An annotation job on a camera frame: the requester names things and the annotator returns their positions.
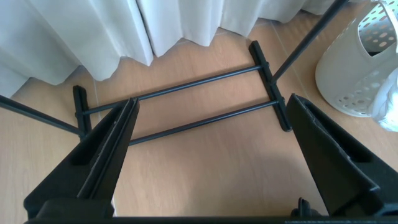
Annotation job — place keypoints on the black clothes rack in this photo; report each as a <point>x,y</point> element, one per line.
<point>81,102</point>

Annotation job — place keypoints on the white laundry basket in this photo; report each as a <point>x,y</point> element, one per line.
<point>342,71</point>

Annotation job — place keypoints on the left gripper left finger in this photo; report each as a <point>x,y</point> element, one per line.
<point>84,174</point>

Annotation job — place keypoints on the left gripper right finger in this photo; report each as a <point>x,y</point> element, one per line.
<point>342,168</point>

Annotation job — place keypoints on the beige curtain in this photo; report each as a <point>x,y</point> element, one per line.
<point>93,31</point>

